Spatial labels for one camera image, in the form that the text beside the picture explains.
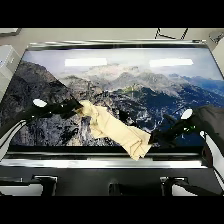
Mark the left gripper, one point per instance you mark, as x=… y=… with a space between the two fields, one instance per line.
x=72 y=108

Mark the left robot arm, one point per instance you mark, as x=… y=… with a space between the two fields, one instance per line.
x=50 y=111

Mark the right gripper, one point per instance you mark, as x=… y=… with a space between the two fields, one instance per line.
x=162 y=137

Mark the cream garment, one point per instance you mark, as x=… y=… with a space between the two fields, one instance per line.
x=113 y=130

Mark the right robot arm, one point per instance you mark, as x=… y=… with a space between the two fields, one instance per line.
x=197 y=120

